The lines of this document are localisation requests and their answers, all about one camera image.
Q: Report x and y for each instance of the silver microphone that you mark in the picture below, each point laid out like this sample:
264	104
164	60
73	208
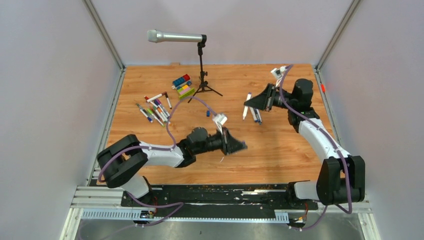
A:
157	36

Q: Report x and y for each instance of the black tripod microphone stand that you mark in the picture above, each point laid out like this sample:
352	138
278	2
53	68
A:
202	71

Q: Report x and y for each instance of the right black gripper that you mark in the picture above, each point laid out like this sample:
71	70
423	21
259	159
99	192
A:
263	100

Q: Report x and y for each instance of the green yellow pink block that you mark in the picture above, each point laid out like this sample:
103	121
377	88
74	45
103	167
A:
185	91

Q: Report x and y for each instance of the white marker blue end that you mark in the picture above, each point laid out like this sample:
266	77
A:
253	113

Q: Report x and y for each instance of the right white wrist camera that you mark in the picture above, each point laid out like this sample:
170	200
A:
278	74

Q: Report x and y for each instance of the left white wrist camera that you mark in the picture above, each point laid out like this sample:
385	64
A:
219	120

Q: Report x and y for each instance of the blue red toy train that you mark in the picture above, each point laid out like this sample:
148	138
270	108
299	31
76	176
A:
182	82

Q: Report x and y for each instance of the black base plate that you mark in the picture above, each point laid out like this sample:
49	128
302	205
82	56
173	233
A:
227	201

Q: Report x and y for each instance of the translucent blue pen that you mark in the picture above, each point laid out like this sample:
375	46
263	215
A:
258	116

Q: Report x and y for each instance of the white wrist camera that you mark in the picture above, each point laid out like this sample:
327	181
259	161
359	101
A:
219	120
278	74

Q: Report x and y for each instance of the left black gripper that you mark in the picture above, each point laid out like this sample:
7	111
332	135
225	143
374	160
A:
230	144

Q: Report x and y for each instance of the aluminium frame rail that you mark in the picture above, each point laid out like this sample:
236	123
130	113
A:
101	213

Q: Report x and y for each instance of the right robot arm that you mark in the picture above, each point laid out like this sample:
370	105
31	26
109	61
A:
341	179

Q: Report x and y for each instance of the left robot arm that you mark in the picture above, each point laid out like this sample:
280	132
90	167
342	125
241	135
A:
120	162

